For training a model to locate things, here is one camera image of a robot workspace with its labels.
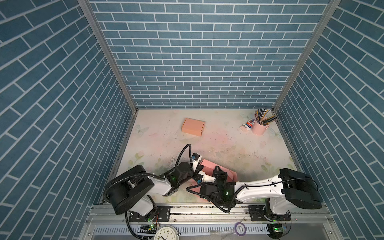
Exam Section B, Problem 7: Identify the coloured pencils bundle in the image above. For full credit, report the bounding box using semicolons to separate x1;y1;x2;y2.
255;108;277;126

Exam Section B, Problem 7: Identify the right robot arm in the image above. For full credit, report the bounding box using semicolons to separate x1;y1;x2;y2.
198;166;322;220

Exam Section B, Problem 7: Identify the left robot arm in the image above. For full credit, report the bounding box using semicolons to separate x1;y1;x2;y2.
103;144;202;219

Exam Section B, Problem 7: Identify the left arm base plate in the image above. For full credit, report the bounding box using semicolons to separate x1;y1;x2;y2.
129;206;171;223

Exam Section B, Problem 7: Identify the pink pencil cup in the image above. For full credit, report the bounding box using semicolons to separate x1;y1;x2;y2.
251;120;269;136

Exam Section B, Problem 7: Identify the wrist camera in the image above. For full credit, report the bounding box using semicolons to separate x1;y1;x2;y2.
197;171;216;183
192;153;202;172

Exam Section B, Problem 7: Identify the pink paper box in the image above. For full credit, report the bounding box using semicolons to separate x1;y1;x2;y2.
186;159;237;198

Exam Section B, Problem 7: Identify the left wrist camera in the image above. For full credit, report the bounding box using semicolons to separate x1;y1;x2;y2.
192;153;202;172

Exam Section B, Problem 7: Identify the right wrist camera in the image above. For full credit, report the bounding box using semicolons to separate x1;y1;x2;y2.
197;171;216;183

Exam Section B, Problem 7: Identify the white analog clock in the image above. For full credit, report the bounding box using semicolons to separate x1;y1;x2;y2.
154;225;181;240

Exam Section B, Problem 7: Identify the aluminium rail frame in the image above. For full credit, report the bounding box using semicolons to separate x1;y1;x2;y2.
79;203;342;240

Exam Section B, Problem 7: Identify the orange paper box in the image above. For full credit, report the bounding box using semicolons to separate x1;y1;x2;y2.
181;118;205;137

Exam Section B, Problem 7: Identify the purple tape roll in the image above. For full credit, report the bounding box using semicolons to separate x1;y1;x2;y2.
234;222;247;237

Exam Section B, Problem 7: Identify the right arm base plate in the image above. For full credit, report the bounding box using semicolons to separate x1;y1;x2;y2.
249;205;292;222

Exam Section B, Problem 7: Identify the green lit circuit board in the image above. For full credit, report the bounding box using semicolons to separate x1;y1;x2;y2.
267;224;285;240

